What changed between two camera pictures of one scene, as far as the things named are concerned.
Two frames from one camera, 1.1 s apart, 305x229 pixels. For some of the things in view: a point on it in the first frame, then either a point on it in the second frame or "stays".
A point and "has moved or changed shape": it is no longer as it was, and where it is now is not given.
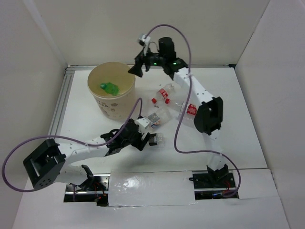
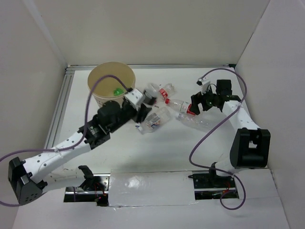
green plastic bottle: (111, 88) has moved or changed shape
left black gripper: (139, 144) to (143, 111)
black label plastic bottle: (157, 139) to (150, 93)
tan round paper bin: (113, 88) stays
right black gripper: (137, 70) to (198, 98)
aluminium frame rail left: (57, 115) stays
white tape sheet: (151, 188) stays
